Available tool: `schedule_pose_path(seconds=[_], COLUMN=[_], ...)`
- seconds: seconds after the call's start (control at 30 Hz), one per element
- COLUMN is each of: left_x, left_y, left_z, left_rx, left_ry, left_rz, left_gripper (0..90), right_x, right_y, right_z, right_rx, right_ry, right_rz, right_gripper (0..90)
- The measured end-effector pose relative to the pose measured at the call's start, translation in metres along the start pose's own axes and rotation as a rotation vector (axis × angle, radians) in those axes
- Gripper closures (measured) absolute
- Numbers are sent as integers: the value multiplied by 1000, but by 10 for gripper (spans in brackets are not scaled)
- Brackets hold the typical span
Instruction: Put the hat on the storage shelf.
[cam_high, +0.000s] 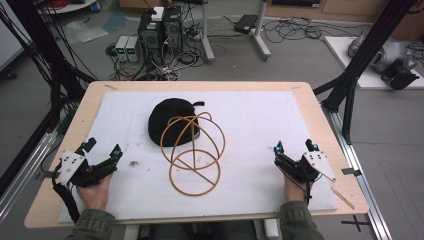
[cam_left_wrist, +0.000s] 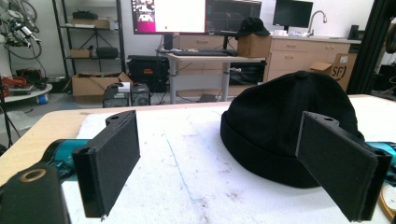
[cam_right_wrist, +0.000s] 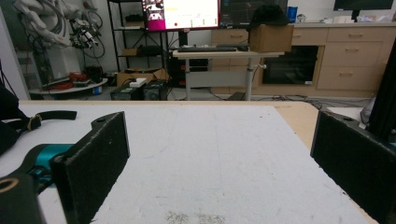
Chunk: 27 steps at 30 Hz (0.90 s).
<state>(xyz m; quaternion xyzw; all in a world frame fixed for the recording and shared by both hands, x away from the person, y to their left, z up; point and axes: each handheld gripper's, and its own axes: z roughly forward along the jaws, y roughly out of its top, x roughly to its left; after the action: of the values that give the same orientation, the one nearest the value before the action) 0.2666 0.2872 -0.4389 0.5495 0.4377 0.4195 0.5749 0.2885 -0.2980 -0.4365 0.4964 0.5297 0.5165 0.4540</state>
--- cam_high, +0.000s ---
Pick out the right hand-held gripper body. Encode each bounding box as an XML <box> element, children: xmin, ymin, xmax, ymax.
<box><xmin>274</xmin><ymin>150</ymin><xmax>337</xmax><ymax>184</ymax></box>

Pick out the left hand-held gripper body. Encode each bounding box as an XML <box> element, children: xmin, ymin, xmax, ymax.
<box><xmin>59</xmin><ymin>149</ymin><xmax>111</xmax><ymax>188</ymax></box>

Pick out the black cap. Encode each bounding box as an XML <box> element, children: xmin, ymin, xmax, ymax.
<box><xmin>147</xmin><ymin>97</ymin><xmax>206</xmax><ymax>148</ymax></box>

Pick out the tan wire hat stand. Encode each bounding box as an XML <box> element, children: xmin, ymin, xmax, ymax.
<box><xmin>159</xmin><ymin>111</ymin><xmax>227</xmax><ymax>197</ymax></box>

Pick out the person's right hand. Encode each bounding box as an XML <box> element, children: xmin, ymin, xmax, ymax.
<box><xmin>282</xmin><ymin>170</ymin><xmax>310</xmax><ymax>204</ymax></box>

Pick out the person's left hand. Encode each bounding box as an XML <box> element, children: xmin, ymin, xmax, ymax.
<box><xmin>75</xmin><ymin>172</ymin><xmax>114</xmax><ymax>212</ymax></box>

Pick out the grey tape piece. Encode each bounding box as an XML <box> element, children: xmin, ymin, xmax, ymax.
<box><xmin>34</xmin><ymin>170</ymin><xmax>57</xmax><ymax>182</ymax></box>
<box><xmin>341</xmin><ymin>167</ymin><xmax>363</xmax><ymax>177</ymax></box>

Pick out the white foam mat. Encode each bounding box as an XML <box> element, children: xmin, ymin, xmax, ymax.
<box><xmin>57</xmin><ymin>90</ymin><xmax>339</xmax><ymax>224</ymax></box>

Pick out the thin wooden strip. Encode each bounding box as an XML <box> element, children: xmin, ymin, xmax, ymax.
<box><xmin>331</xmin><ymin>187</ymin><xmax>356</xmax><ymax>211</ymax></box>

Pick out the black tape cross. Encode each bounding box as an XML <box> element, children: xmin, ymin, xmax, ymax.
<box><xmin>340</xmin><ymin>214</ymin><xmax>371</xmax><ymax>233</ymax></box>

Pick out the white table leg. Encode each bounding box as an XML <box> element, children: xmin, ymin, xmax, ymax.
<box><xmin>123</xmin><ymin>224</ymin><xmax>141</xmax><ymax>240</ymax></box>
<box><xmin>263</xmin><ymin>218</ymin><xmax>281</xmax><ymax>239</ymax></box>

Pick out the white floor board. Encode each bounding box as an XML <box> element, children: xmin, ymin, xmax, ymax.
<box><xmin>323</xmin><ymin>35</ymin><xmax>424</xmax><ymax>91</ymax></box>

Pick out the grey power supply unit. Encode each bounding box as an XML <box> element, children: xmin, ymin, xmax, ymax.
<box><xmin>125</xmin><ymin>35</ymin><xmax>142</xmax><ymax>64</ymax></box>
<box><xmin>114</xmin><ymin>35</ymin><xmax>130</xmax><ymax>63</ymax></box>

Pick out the black device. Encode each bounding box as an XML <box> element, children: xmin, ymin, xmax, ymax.
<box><xmin>380</xmin><ymin>58</ymin><xmax>421</xmax><ymax>91</ymax></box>

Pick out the clear plastic sheet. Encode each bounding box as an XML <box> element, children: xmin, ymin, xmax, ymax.
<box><xmin>62</xmin><ymin>19</ymin><xmax>109</xmax><ymax>44</ymax></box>

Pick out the white stand leg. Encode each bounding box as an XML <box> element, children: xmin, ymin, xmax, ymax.
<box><xmin>251</xmin><ymin>0</ymin><xmax>273</xmax><ymax>62</ymax></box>
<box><xmin>199</xmin><ymin>0</ymin><xmax>216</xmax><ymax>65</ymax></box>

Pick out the grey shell object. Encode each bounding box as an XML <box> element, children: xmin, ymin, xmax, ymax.
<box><xmin>347</xmin><ymin>30</ymin><xmax>418</xmax><ymax>75</ymax></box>

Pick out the black computer tower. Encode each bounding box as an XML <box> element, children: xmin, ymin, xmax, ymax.
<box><xmin>162</xmin><ymin>5</ymin><xmax>184</xmax><ymax>57</ymax></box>
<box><xmin>137</xmin><ymin>10</ymin><xmax>165</xmax><ymax>65</ymax></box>

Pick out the flat black box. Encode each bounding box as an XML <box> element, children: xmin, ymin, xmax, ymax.
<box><xmin>233</xmin><ymin>14</ymin><xmax>260</xmax><ymax>35</ymax></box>

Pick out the white round table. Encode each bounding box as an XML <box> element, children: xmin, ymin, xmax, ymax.
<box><xmin>37</xmin><ymin>0</ymin><xmax>98</xmax><ymax>15</ymax></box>

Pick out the white box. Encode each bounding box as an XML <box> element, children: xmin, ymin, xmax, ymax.
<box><xmin>151</xmin><ymin>6</ymin><xmax>165</xmax><ymax>22</ymax></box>

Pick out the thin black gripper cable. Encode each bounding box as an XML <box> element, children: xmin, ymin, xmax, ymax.
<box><xmin>279</xmin><ymin>166</ymin><xmax>313</xmax><ymax>207</ymax></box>

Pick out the black sleeved gripper cable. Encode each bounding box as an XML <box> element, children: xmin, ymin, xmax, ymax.
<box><xmin>51</xmin><ymin>159</ymin><xmax>82</xmax><ymax>224</ymax></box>

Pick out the aluminium rail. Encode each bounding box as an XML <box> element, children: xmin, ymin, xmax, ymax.
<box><xmin>0</xmin><ymin>129</ymin><xmax>60</xmax><ymax>223</ymax></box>
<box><xmin>321</xmin><ymin>105</ymin><xmax>394</xmax><ymax>240</ymax></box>

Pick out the black metal frame with cables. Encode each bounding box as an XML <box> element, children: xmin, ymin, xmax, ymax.
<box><xmin>0</xmin><ymin>0</ymin><xmax>98</xmax><ymax>198</ymax></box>

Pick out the tangle of computer cables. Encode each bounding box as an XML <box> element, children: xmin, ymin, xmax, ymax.
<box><xmin>105</xmin><ymin>19</ymin><xmax>207</xmax><ymax>82</ymax></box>

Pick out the tangle of black floor cables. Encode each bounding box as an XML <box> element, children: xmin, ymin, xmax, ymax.
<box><xmin>262</xmin><ymin>16</ymin><xmax>363</xmax><ymax>45</ymax></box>

